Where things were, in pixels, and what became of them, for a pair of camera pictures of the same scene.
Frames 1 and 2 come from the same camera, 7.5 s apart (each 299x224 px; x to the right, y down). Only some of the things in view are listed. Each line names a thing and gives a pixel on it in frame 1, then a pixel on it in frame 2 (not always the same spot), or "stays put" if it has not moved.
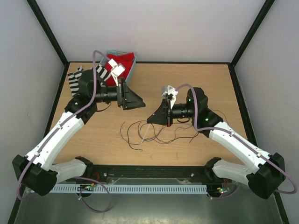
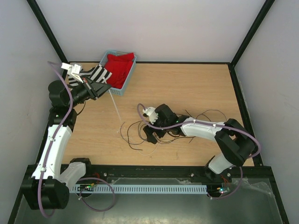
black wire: [194, 136] stays put
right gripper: [162, 115] to [149, 131]
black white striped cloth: [103, 73] stays put
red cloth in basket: [125, 60] stays put
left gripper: [127, 99] to [95, 89]
